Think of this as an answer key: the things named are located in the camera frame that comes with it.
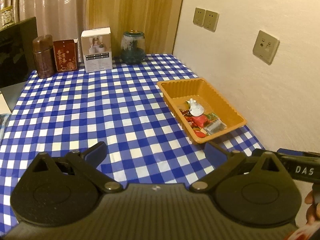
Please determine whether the yellow green candy packet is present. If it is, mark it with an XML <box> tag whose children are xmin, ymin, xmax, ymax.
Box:
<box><xmin>206</xmin><ymin>113</ymin><xmax>219</xmax><ymax>121</ymax></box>

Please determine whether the bright red snack packet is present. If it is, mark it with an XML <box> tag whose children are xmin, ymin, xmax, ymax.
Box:
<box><xmin>191</xmin><ymin>114</ymin><xmax>210</xmax><ymax>128</ymax></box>

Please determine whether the green silver snack packet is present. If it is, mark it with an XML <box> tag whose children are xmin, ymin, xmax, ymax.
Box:
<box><xmin>186</xmin><ymin>98</ymin><xmax>204</xmax><ymax>116</ymax></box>

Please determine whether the dark red snack packet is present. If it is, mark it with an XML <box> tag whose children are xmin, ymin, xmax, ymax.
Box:
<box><xmin>180</xmin><ymin>109</ymin><xmax>193</xmax><ymax>122</ymax></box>

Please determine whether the person right hand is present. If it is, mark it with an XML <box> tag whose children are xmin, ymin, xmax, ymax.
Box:
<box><xmin>304</xmin><ymin>190</ymin><xmax>320</xmax><ymax>224</ymax></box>

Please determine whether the grey clear snack packet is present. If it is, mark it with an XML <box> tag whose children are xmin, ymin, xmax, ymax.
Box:
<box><xmin>204</xmin><ymin>119</ymin><xmax>227</xmax><ymax>135</ymax></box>

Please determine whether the blue white checkered tablecloth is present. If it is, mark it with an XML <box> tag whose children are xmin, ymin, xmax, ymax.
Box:
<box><xmin>0</xmin><ymin>54</ymin><xmax>266</xmax><ymax>235</ymax></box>

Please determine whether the red kitkat packet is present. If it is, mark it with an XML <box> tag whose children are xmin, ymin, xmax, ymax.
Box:
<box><xmin>193</xmin><ymin>129</ymin><xmax>207</xmax><ymax>138</ymax></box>

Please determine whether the orange plastic tray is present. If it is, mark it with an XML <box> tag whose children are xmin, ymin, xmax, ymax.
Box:
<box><xmin>157</xmin><ymin>78</ymin><xmax>247</xmax><ymax>144</ymax></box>

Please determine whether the red gift box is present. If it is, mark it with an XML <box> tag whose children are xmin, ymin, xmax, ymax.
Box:
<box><xmin>53</xmin><ymin>39</ymin><xmax>78</xmax><ymax>73</ymax></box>

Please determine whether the brown metal canister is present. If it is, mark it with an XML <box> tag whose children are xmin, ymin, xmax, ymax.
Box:
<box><xmin>32</xmin><ymin>35</ymin><xmax>56</xmax><ymax>79</ymax></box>

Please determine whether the white product box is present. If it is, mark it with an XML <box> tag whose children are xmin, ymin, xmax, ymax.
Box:
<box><xmin>81</xmin><ymin>27</ymin><xmax>113</xmax><ymax>73</ymax></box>

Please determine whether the green glass jar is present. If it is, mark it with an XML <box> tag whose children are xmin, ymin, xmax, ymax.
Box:
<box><xmin>121</xmin><ymin>30</ymin><xmax>146</xmax><ymax>64</ymax></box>

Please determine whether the glass jar on shelf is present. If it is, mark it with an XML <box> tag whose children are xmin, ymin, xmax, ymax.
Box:
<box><xmin>1</xmin><ymin>5</ymin><xmax>15</xmax><ymax>28</ymax></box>

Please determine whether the beige curtain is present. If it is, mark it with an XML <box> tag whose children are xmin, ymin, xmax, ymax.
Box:
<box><xmin>1</xmin><ymin>0</ymin><xmax>183</xmax><ymax>56</ymax></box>

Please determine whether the network wall plate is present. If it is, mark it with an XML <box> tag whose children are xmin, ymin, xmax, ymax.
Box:
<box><xmin>253</xmin><ymin>30</ymin><xmax>280</xmax><ymax>65</ymax></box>

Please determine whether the double wall socket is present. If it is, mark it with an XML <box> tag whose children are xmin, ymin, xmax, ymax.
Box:
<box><xmin>193</xmin><ymin>8</ymin><xmax>220</xmax><ymax>32</ymax></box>

